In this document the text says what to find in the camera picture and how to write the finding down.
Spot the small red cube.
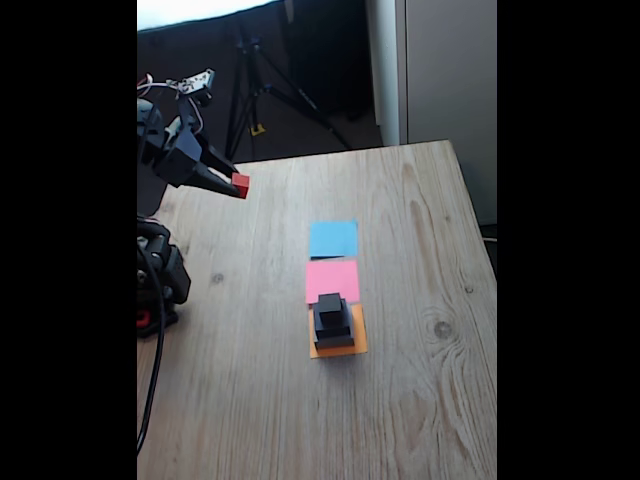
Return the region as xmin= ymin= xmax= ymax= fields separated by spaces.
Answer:
xmin=230 ymin=172 xmax=252 ymax=202

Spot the blue paper sheet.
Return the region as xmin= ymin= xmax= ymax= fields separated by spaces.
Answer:
xmin=308 ymin=218 xmax=360 ymax=260

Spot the pink paper sheet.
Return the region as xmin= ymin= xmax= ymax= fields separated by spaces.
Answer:
xmin=305 ymin=259 xmax=362 ymax=306

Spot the small dark grey cube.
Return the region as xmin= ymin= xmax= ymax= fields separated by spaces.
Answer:
xmin=317 ymin=293 xmax=344 ymax=327

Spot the medium black square block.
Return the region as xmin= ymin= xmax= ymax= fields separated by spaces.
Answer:
xmin=313 ymin=298 xmax=352 ymax=338

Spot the large grey square block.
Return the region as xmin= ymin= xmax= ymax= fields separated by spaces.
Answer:
xmin=312 ymin=319 xmax=357 ymax=351

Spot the black tripod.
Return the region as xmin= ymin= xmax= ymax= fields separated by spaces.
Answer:
xmin=222 ymin=22 xmax=354 ymax=165

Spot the bright white light panel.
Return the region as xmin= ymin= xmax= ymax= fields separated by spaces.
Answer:
xmin=137 ymin=0 xmax=281 ymax=32

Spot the red black table clamp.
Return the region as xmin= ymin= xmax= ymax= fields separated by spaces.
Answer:
xmin=136 ymin=305 xmax=180 ymax=339

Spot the orange paper sheet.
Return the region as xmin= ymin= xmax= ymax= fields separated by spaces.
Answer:
xmin=308 ymin=303 xmax=369 ymax=360

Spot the white grey cabinet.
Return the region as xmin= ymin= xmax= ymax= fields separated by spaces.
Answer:
xmin=367 ymin=0 xmax=498 ymax=226

